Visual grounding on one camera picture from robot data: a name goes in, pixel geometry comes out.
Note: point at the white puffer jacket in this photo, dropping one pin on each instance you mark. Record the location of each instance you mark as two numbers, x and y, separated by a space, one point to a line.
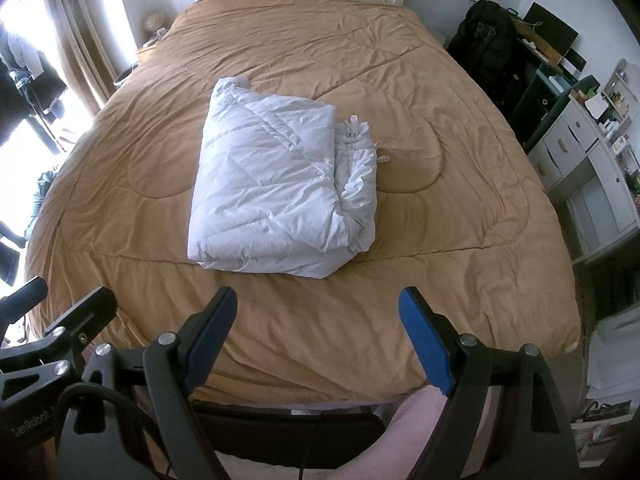
260 170

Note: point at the white storage box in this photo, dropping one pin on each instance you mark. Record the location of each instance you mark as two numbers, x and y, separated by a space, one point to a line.
615 355

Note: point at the beige bedside lamp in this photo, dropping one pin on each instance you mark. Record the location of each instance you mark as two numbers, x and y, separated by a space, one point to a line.
155 21

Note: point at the bed with tan quilt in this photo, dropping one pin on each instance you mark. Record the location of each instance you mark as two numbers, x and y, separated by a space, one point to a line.
400 210

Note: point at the wooden nightstand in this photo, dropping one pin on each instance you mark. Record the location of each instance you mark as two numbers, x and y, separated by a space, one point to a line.
147 51

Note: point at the person's right leg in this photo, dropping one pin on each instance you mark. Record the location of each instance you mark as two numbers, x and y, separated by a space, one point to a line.
415 435

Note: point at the dark hanging clothes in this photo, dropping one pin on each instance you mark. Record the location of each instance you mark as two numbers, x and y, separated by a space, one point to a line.
25 85

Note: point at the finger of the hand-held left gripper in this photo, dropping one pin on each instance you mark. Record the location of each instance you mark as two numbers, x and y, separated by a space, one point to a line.
82 317
25 292

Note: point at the black side table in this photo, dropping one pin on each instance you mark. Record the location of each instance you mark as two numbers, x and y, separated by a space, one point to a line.
540 105

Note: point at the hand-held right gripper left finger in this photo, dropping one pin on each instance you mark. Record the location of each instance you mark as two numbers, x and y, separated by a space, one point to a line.
215 331

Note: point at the white dressing table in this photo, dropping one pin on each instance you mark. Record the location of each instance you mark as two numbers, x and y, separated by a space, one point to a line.
590 175

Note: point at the black monitor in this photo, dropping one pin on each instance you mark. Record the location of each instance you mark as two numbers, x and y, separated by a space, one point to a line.
550 27

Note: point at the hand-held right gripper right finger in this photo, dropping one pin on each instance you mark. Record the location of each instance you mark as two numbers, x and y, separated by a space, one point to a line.
425 341

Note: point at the beige curtain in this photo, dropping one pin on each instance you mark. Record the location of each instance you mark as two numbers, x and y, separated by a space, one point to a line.
85 50

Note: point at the black backpack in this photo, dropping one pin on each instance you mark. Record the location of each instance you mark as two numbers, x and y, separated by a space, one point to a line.
485 40

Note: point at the printed shopping bag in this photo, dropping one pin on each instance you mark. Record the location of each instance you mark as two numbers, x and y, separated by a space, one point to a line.
600 427

